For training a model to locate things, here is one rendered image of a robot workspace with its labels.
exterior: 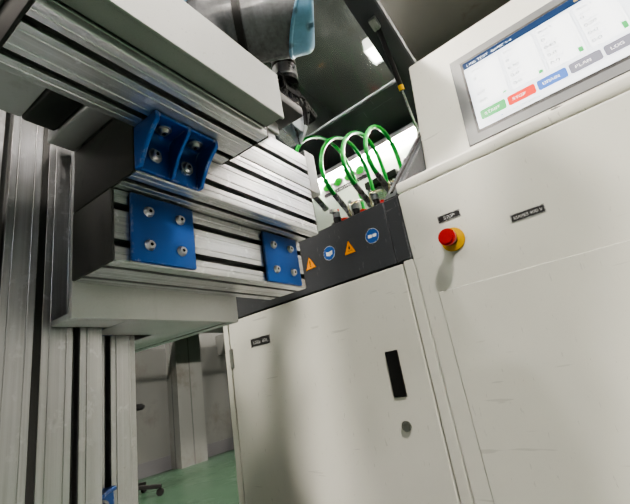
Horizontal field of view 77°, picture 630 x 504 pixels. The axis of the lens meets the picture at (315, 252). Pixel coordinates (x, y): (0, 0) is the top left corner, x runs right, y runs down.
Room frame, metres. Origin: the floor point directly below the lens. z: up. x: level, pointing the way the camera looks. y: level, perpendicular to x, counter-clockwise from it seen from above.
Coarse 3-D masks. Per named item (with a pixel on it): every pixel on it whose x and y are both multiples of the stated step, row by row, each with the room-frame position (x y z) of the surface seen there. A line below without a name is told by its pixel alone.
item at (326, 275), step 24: (360, 216) 0.95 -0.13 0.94; (384, 216) 0.91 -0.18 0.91; (312, 240) 1.05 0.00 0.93; (336, 240) 1.00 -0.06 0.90; (360, 240) 0.96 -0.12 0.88; (384, 240) 0.92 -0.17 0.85; (336, 264) 1.01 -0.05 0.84; (360, 264) 0.96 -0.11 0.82; (384, 264) 0.92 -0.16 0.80; (312, 288) 1.06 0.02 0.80; (240, 312) 1.25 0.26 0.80
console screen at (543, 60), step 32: (576, 0) 0.84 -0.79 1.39; (608, 0) 0.80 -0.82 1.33; (512, 32) 0.94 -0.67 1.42; (544, 32) 0.89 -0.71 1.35; (576, 32) 0.84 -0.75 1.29; (608, 32) 0.80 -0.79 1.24; (480, 64) 0.99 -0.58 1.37; (512, 64) 0.93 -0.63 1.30; (544, 64) 0.88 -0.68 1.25; (576, 64) 0.84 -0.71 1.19; (608, 64) 0.79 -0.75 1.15; (480, 96) 0.98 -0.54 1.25; (512, 96) 0.93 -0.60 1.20; (544, 96) 0.88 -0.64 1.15; (480, 128) 0.98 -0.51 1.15
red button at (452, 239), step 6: (450, 228) 0.82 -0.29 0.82; (456, 228) 0.81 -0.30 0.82; (444, 234) 0.79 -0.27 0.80; (450, 234) 0.78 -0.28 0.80; (456, 234) 0.79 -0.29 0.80; (462, 234) 0.80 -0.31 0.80; (444, 240) 0.79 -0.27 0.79; (450, 240) 0.78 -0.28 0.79; (456, 240) 0.81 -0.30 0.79; (462, 240) 0.81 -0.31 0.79; (444, 246) 0.83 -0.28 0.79; (450, 246) 0.82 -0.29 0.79; (456, 246) 0.81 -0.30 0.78
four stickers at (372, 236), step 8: (368, 232) 0.94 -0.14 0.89; (376, 232) 0.92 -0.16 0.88; (352, 240) 0.97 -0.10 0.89; (368, 240) 0.94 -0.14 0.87; (376, 240) 0.93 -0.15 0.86; (328, 248) 1.02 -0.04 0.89; (344, 248) 0.99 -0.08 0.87; (352, 248) 0.97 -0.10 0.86; (312, 256) 1.05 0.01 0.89; (328, 256) 1.02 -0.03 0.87; (344, 256) 0.99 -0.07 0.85; (304, 264) 1.07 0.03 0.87; (312, 264) 1.05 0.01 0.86
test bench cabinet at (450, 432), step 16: (416, 272) 0.88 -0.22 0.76; (416, 288) 0.88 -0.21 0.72; (416, 304) 0.89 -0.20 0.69; (224, 336) 1.30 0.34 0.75; (432, 336) 0.88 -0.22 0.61; (432, 352) 0.88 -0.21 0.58; (432, 368) 0.89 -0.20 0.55; (448, 400) 0.88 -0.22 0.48; (448, 416) 0.88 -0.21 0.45; (448, 432) 0.89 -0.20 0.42; (448, 448) 0.89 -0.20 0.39; (240, 464) 1.29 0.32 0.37; (464, 464) 0.88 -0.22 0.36; (240, 480) 1.30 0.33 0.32; (464, 480) 0.88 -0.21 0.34; (240, 496) 1.30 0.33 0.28; (464, 496) 0.89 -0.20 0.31
